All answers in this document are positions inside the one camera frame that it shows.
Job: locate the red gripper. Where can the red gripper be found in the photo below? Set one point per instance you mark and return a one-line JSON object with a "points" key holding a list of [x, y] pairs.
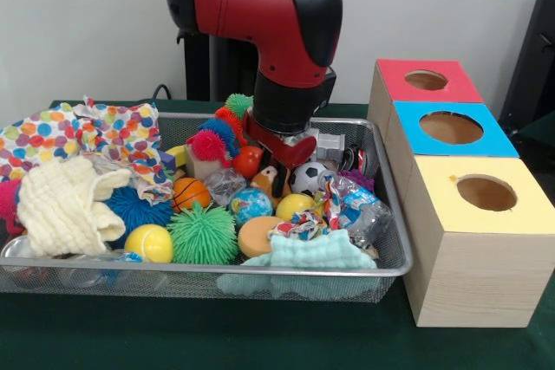
{"points": [[301, 152]]}

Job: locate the small tan plush toy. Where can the small tan plush toy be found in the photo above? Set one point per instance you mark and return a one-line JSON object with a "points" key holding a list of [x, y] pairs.
{"points": [[261, 180]]}

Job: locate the multicolour spiky caterpillar toy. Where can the multicolour spiky caterpillar toy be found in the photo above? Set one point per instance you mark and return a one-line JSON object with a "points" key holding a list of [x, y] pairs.
{"points": [[208, 142]]}

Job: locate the orange toy basketball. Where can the orange toy basketball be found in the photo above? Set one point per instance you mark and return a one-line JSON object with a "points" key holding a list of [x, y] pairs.
{"points": [[191, 194]]}

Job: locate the colourful polka dot cloth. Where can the colourful polka dot cloth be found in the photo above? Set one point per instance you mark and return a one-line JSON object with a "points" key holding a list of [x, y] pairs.
{"points": [[39, 140], [121, 131]]}

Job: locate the cream waffle cloth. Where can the cream waffle cloth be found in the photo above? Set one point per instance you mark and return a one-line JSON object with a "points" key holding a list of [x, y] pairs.
{"points": [[65, 209]]}

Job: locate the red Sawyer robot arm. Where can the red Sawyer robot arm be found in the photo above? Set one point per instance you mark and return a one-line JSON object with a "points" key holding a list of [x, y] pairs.
{"points": [[260, 10]]}

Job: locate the shallow clear mesh bin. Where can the shallow clear mesh bin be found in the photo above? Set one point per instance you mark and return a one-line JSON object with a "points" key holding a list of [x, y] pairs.
{"points": [[303, 290]]}

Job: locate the wooden box with three holes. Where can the wooden box with three holes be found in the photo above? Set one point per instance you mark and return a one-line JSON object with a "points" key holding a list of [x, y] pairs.
{"points": [[477, 279]]}

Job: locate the blue globe ball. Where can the blue globe ball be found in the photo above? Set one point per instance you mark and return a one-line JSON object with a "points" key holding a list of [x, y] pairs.
{"points": [[250, 206]]}

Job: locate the silver plastic toy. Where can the silver plastic toy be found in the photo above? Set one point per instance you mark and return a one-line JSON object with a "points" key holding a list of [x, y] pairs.
{"points": [[331, 144]]}

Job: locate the mint green waffle cloth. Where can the mint green waffle cloth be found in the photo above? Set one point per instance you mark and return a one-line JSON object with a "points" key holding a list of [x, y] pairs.
{"points": [[321, 253]]}

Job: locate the green spiky puffer ball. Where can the green spiky puffer ball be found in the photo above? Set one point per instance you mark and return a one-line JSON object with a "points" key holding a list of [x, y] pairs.
{"points": [[201, 235]]}

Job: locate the yellow tennis ball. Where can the yellow tennis ball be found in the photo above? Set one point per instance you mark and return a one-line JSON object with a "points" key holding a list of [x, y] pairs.
{"points": [[148, 243]]}

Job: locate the green cloth side table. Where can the green cloth side table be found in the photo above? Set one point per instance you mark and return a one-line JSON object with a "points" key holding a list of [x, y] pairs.
{"points": [[542, 125]]}

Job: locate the black office chair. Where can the black office chair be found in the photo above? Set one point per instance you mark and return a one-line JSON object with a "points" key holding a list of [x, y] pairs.
{"points": [[533, 53]]}

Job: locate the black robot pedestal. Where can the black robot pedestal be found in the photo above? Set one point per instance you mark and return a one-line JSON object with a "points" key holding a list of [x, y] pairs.
{"points": [[199, 66]]}

